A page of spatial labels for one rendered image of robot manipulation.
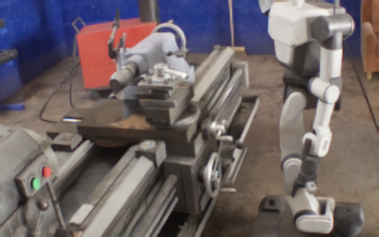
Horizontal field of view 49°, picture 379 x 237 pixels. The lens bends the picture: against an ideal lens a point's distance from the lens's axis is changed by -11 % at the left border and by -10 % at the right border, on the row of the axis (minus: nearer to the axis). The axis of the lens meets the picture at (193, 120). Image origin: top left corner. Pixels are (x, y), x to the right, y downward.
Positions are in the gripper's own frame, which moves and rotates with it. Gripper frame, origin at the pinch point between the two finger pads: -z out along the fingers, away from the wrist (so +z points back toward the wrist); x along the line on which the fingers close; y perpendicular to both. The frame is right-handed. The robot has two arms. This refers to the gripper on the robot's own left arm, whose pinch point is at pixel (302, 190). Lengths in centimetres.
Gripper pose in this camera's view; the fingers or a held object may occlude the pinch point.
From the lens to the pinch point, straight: 208.6
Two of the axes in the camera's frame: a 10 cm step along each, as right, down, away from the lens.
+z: 1.4, -9.2, -3.6
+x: -9.1, 0.3, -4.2
